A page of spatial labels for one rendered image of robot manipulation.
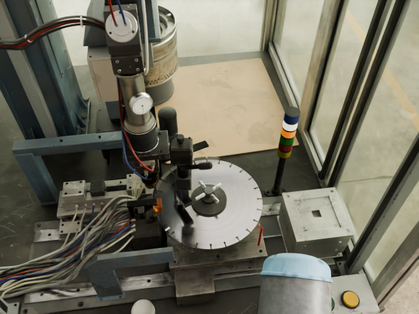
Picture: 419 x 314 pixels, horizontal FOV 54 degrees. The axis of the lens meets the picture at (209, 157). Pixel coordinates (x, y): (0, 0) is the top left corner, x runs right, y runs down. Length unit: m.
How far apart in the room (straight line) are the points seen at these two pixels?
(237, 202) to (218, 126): 0.56
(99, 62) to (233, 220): 0.60
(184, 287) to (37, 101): 0.83
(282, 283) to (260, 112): 1.23
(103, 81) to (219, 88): 1.04
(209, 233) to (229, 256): 0.12
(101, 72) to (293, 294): 0.60
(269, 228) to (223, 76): 0.85
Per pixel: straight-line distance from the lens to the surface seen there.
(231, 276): 1.36
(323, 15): 1.47
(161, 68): 1.69
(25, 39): 0.90
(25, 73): 1.52
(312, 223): 1.32
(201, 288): 1.28
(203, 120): 1.77
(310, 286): 0.68
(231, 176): 1.33
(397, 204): 1.10
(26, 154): 1.41
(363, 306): 1.24
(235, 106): 1.84
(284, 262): 0.70
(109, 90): 0.97
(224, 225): 1.22
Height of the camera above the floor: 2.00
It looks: 50 degrees down
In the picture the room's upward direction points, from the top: straight up
